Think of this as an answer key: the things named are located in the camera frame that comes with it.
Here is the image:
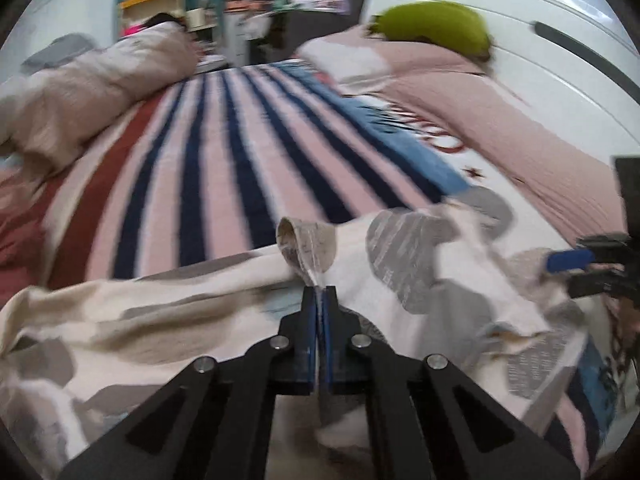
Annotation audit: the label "grey pink checked duvet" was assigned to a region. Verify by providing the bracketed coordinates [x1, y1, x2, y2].
[0, 22, 198, 168]

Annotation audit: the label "pink white pillow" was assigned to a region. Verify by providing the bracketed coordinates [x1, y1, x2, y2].
[380, 72, 626, 241]
[297, 25, 481, 96]

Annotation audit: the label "green plush toy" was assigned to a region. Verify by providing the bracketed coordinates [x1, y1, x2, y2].
[367, 1, 493, 58]

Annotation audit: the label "white storage cart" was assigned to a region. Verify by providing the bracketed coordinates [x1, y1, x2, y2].
[187, 7, 221, 31]

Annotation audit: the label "white bed headboard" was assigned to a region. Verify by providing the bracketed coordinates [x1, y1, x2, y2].
[360, 0, 640, 161]

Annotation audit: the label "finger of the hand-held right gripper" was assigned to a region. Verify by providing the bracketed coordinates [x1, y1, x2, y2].
[546, 232, 632, 275]
[567, 266, 640, 302]

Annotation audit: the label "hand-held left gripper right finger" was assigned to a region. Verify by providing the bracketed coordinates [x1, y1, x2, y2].
[319, 285, 582, 480]

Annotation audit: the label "bear print pants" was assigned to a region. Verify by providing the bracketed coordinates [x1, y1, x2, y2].
[0, 187, 601, 480]

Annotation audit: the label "black furry plush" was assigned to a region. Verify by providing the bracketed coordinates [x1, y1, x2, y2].
[142, 14, 188, 28]

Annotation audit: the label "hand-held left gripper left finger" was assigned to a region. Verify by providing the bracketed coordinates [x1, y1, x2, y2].
[57, 285, 319, 480]

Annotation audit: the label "striped blanket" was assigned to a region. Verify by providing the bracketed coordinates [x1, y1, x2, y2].
[0, 60, 621, 480]

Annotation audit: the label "red quilted cloth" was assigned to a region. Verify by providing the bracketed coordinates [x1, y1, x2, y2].
[0, 170, 61, 291]

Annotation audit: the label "dark cluttered desk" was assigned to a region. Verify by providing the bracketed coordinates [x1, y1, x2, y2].
[260, 7, 361, 63]

